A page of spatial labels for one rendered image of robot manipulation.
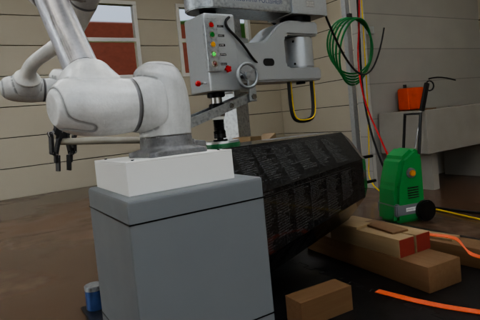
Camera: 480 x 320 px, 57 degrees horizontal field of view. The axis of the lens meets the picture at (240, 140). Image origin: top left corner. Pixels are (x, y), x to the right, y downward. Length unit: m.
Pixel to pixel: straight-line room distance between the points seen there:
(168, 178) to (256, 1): 1.66
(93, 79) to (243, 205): 0.52
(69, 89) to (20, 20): 7.26
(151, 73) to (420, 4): 5.18
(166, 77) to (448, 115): 4.27
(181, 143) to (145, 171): 0.16
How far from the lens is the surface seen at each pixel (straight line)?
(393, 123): 5.20
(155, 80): 1.28
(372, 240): 2.69
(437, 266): 2.51
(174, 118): 1.28
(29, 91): 2.04
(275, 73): 2.68
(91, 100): 1.19
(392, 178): 3.81
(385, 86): 5.49
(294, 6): 2.84
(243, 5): 2.61
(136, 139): 2.04
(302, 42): 2.88
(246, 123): 3.34
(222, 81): 2.44
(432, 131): 5.03
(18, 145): 8.19
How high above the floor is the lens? 0.98
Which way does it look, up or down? 3 degrees down
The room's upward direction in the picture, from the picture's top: 6 degrees counter-clockwise
